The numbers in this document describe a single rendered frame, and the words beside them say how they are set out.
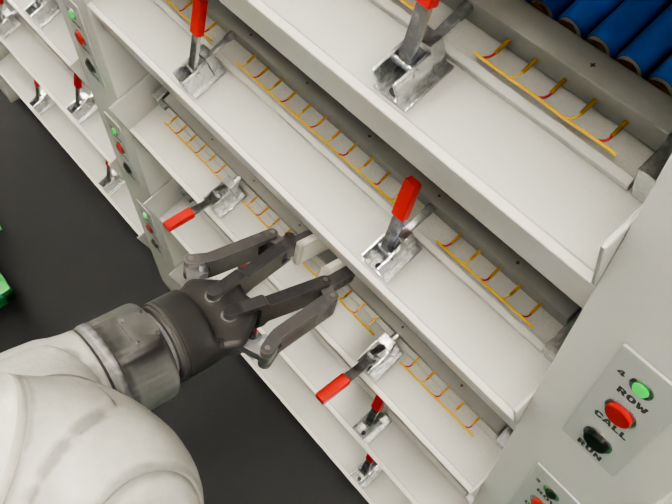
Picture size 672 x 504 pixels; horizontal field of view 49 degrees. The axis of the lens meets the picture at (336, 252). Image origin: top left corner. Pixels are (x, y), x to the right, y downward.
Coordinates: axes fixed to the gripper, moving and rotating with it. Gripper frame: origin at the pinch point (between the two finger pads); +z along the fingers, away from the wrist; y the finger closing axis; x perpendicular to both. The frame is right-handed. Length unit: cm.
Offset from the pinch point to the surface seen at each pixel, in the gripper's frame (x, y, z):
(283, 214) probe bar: 4.0, 9.6, 1.4
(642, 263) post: -32.4, -26.3, -11.7
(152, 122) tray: 7.9, 33.6, -0.5
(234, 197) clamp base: 6.6, 16.5, -0.1
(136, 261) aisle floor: 58, 51, 7
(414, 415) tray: 8.3, -15.8, -1.2
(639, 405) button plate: -23.4, -30.1, -9.7
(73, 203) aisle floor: 58, 71, 4
